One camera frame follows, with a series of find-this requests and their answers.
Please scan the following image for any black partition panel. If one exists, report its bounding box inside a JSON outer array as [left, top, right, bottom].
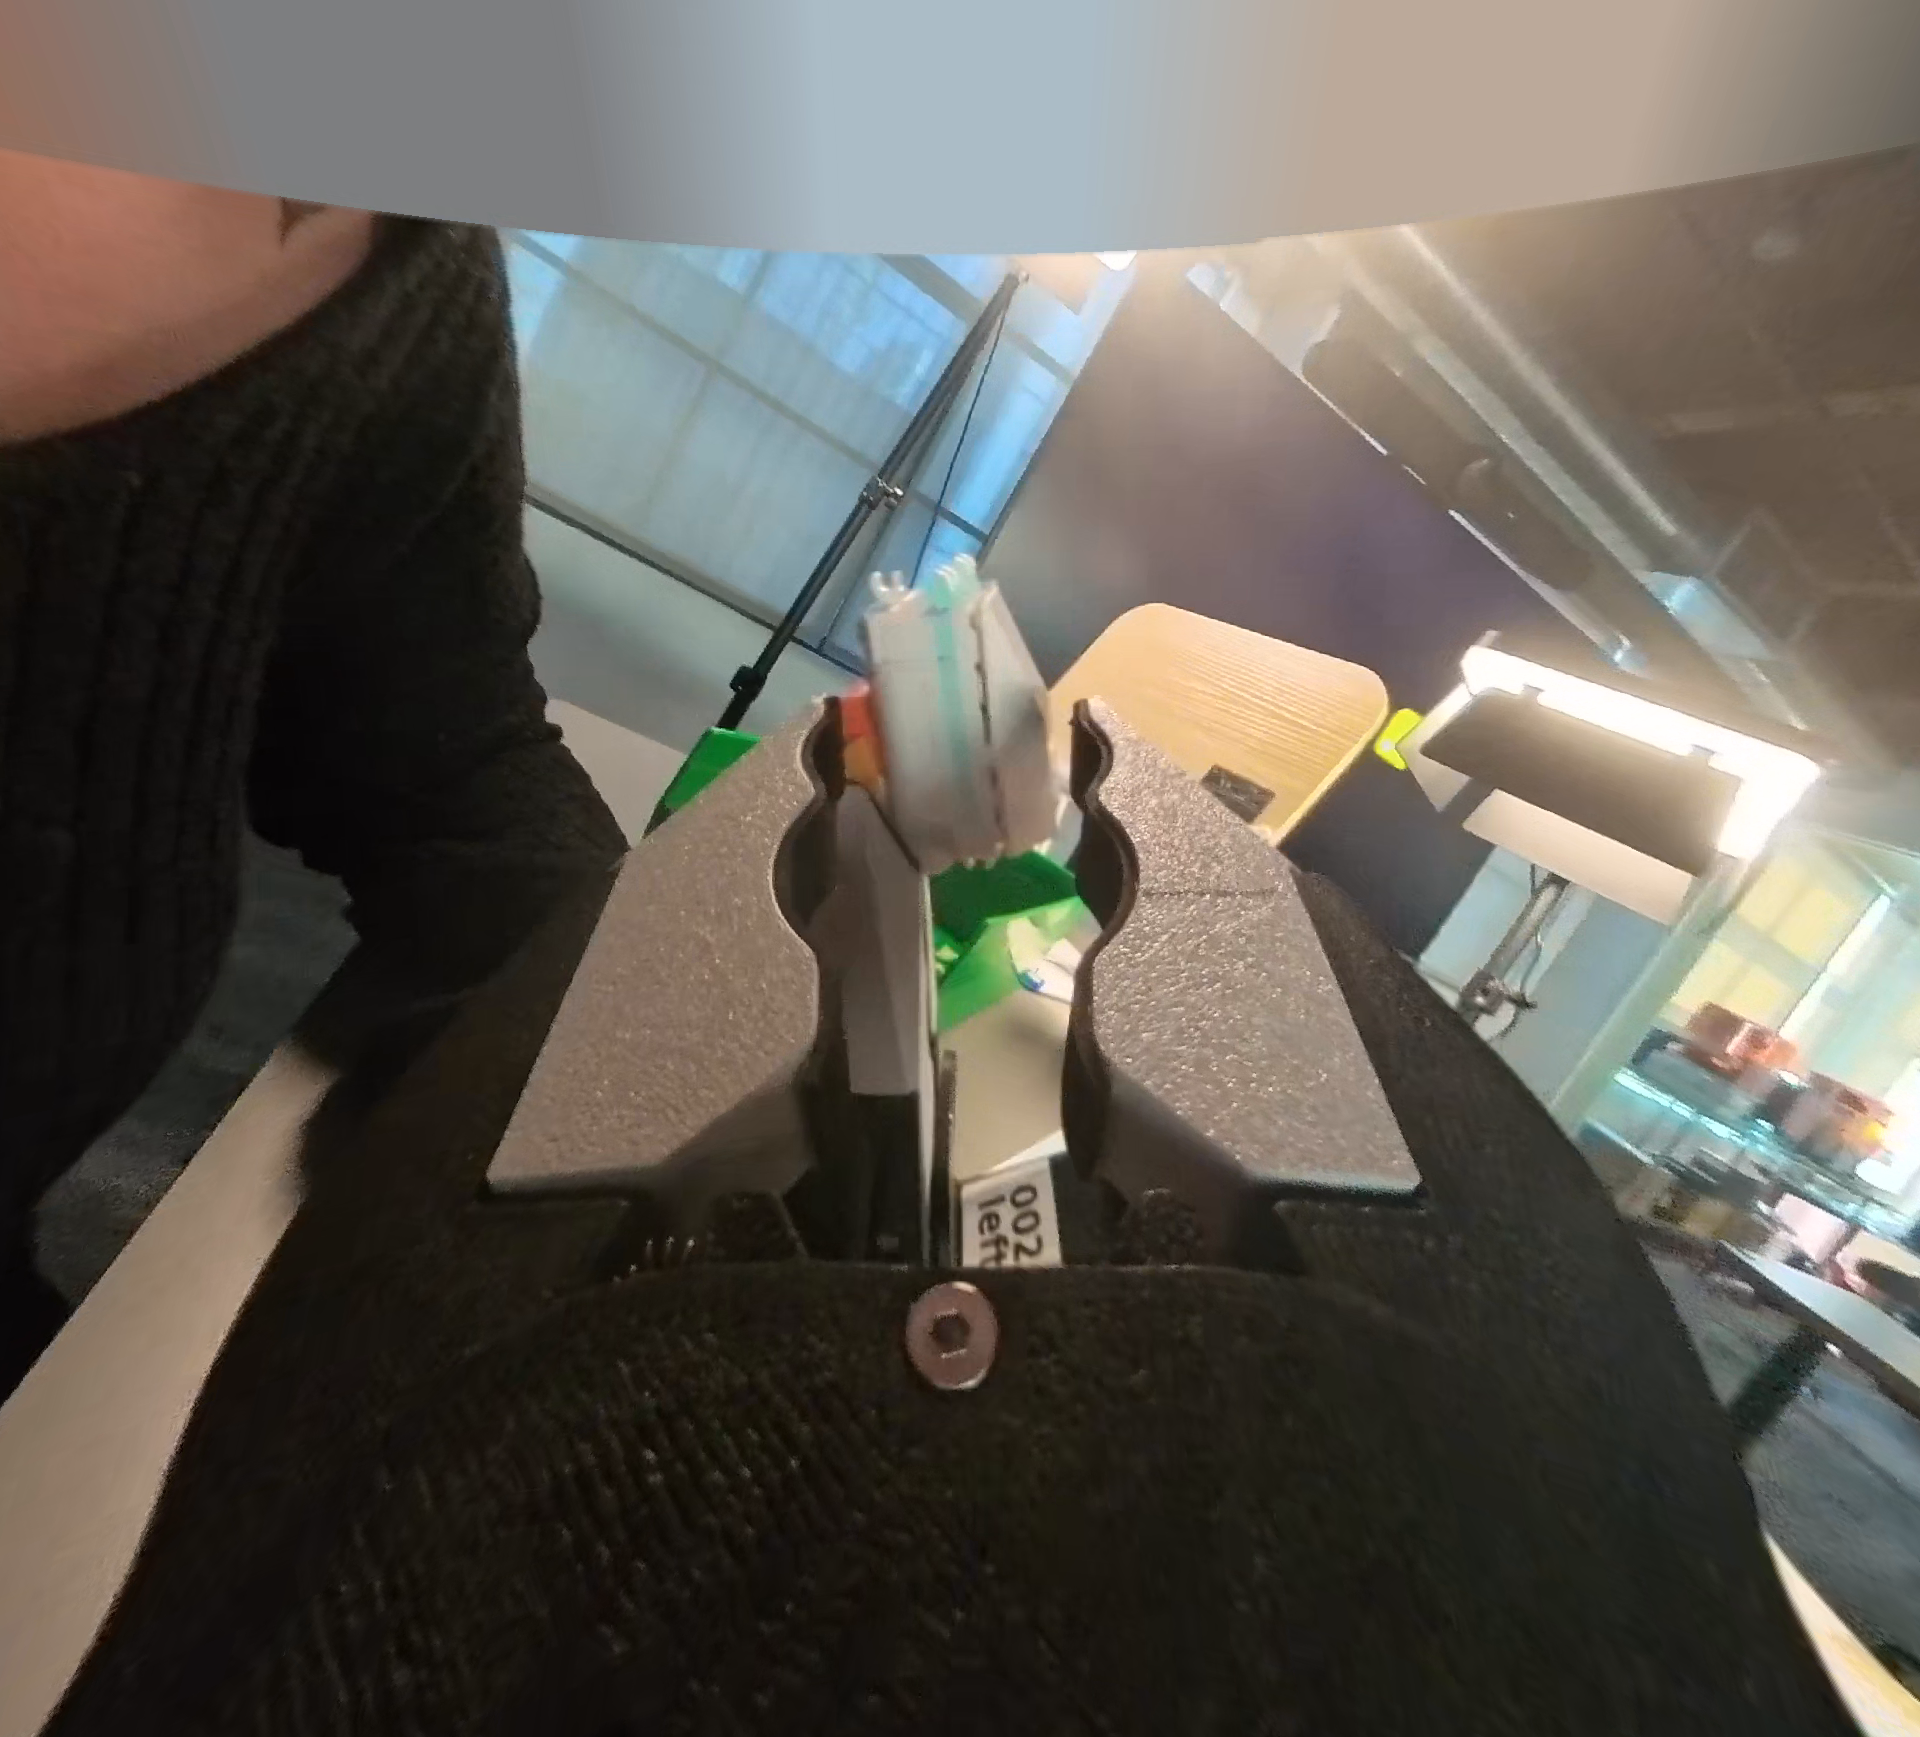
[[1034, 252, 1667, 898]]

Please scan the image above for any person's torso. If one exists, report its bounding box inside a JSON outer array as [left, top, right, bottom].
[[0, 149, 527, 1334]]

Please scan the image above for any black tripod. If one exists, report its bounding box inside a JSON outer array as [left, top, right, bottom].
[[725, 263, 1030, 736]]

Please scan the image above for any person's left forearm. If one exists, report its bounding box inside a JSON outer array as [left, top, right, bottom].
[[246, 222, 636, 1095]]

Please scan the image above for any studio light panel on stand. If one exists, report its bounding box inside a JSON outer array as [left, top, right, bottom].
[[1409, 639, 1830, 1018]]

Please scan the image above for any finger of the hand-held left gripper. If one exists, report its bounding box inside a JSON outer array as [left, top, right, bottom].
[[824, 784, 948, 1106]]

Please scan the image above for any white toy brick animal model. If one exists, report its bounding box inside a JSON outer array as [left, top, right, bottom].
[[836, 556, 1055, 872]]

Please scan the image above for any dark background table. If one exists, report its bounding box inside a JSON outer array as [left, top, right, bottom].
[[1709, 1234, 1920, 1417]]

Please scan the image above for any glass shelf with orange boxes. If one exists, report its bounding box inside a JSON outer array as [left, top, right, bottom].
[[1633, 995, 1899, 1259]]

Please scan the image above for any green plastic bin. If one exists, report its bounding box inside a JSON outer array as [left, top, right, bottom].
[[644, 721, 1116, 1027]]

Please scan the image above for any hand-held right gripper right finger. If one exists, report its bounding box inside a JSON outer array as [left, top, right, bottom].
[[1057, 699, 1421, 1220]]

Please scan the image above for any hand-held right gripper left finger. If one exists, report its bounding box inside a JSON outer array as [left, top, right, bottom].
[[484, 703, 840, 1220]]

